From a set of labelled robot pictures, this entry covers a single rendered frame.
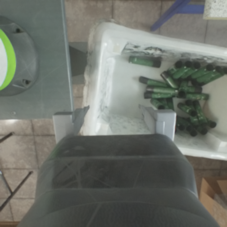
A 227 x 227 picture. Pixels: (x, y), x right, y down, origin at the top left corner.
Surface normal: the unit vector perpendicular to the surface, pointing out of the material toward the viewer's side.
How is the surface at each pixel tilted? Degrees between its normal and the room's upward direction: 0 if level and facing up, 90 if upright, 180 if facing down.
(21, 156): 0
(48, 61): 0
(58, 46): 0
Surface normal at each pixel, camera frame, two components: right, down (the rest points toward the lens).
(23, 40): 0.82, -0.27
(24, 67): 0.92, 0.34
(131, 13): 0.00, 0.29
